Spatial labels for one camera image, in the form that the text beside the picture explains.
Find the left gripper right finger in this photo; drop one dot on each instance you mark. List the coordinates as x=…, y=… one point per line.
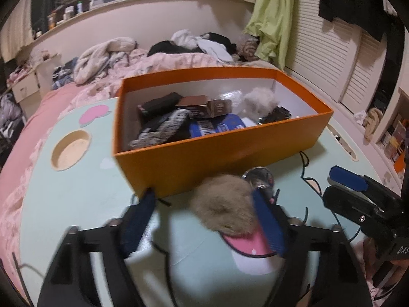
x=339, y=280

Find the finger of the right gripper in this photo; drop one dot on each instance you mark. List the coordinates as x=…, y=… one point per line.
x=348, y=179
x=351, y=206

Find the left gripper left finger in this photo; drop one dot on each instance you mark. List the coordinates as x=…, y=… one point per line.
x=70, y=278

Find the brown fluffy pompom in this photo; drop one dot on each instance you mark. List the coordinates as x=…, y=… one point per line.
x=224, y=204

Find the white fluffy pompom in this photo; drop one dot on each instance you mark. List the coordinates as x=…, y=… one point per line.
x=259, y=103

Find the blue tin box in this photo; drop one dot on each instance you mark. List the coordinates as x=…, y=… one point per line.
x=220, y=124

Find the brown card box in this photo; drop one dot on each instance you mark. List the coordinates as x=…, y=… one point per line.
x=202, y=107

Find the black lace garment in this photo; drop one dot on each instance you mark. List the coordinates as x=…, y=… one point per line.
x=173, y=126

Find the dark glossy rectangular box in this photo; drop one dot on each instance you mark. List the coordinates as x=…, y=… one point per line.
x=160, y=104

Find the clear bubble wrap bundle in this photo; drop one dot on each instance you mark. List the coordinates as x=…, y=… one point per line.
x=236, y=97

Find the lime green hanging garment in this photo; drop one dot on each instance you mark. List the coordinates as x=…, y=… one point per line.
x=271, y=22

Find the black hanging garment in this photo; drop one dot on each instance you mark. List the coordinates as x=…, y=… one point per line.
x=379, y=19

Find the orange cardboard box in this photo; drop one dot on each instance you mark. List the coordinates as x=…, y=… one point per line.
x=180, y=166

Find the white drawer cabinet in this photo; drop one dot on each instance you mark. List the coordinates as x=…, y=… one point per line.
x=30, y=91

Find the pink floral blanket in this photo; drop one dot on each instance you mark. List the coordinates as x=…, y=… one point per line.
x=18, y=168

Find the cream knit sweater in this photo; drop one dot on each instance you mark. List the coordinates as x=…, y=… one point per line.
x=95, y=59

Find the white clothes pile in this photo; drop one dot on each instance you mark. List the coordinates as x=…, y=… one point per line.
x=186, y=39

